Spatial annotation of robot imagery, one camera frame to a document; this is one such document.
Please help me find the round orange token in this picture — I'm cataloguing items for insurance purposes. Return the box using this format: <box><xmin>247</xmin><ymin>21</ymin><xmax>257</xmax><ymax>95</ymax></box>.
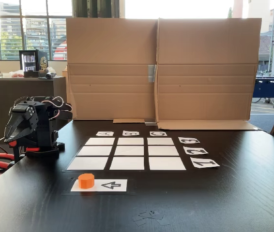
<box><xmin>78</xmin><ymin>173</ymin><xmax>95</xmax><ymax>189</ymax></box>

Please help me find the white nine-square grid sheet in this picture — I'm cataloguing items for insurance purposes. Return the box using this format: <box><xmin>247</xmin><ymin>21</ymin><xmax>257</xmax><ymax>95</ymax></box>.
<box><xmin>65</xmin><ymin>136</ymin><xmax>187</xmax><ymax>172</ymax></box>

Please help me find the dark counter cabinet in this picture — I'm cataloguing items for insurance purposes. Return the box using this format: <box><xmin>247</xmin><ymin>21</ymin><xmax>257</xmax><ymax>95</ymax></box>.
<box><xmin>0</xmin><ymin>76</ymin><xmax>67</xmax><ymax>145</ymax></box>

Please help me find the white plastic bag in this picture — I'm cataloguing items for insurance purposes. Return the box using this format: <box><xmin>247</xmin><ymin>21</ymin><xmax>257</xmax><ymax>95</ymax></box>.
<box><xmin>9</xmin><ymin>70</ymin><xmax>25</xmax><ymax>78</ymax></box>

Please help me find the black mini fridge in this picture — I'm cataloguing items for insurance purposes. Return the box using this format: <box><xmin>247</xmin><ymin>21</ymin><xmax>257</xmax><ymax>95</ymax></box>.
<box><xmin>18</xmin><ymin>49</ymin><xmax>48</xmax><ymax>78</ymax></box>

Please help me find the white arrow paper sheet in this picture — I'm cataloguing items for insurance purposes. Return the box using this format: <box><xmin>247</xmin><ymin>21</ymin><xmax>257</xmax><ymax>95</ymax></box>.
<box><xmin>70</xmin><ymin>178</ymin><xmax>128</xmax><ymax>193</ymax></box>

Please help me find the brown cardboard screen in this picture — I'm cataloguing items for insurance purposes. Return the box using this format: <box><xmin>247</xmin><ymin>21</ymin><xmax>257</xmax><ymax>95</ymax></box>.
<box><xmin>154</xmin><ymin>17</ymin><xmax>262</xmax><ymax>131</ymax></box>
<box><xmin>65</xmin><ymin>17</ymin><xmax>161</xmax><ymax>124</ymax></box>

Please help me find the paper sheet number 3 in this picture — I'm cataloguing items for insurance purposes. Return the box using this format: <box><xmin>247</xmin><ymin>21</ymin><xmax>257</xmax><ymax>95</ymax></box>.
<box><xmin>178</xmin><ymin>137</ymin><xmax>200</xmax><ymax>145</ymax></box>

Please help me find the paper sheet number 2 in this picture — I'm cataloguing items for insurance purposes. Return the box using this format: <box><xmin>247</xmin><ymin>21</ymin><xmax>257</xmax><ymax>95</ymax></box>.
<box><xmin>183</xmin><ymin>146</ymin><xmax>209</xmax><ymax>155</ymax></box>

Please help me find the paper sheet number 1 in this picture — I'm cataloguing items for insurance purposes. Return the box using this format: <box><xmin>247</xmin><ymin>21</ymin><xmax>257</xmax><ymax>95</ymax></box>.
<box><xmin>189</xmin><ymin>157</ymin><xmax>220</xmax><ymax>169</ymax></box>

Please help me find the blue foosball table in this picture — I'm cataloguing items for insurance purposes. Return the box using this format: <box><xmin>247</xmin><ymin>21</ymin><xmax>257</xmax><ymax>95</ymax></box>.
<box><xmin>252</xmin><ymin>76</ymin><xmax>274</xmax><ymax>109</ymax></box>

